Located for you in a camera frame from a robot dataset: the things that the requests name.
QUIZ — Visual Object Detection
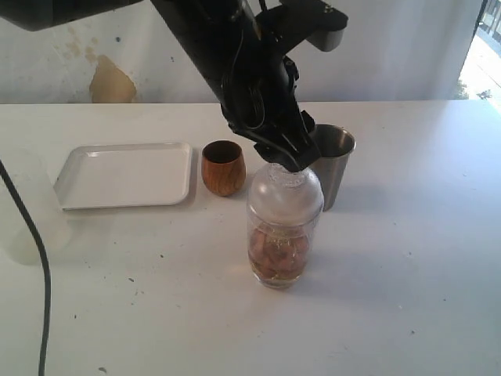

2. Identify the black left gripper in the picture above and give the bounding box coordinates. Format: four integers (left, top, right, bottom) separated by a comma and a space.
222, 51, 320, 171

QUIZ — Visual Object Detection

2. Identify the stainless steel cup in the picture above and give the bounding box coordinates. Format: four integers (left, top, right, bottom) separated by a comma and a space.
311, 124, 356, 212

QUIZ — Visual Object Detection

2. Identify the clear plastic dome lid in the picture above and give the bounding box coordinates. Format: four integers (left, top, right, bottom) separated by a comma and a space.
247, 163, 324, 227

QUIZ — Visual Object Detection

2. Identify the brown wooden cup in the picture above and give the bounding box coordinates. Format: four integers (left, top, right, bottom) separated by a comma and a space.
201, 140, 247, 197

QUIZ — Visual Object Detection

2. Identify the clear plastic shaker cup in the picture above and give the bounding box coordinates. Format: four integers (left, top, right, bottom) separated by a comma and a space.
247, 210, 319, 289

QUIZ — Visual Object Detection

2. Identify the pile of wooden blocks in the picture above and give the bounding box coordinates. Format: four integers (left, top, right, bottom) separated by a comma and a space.
248, 229, 311, 283

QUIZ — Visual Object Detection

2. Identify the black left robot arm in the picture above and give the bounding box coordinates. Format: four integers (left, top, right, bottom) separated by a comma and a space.
1, 1, 320, 172

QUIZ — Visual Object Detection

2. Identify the white rectangular tray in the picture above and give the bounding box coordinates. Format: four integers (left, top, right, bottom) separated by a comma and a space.
54, 142, 193, 211

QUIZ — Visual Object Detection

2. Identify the frosted translucent plastic cup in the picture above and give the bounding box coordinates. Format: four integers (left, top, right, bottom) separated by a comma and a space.
0, 150, 71, 267

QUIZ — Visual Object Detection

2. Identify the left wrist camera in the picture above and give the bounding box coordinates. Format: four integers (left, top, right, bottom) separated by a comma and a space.
257, 1, 348, 55

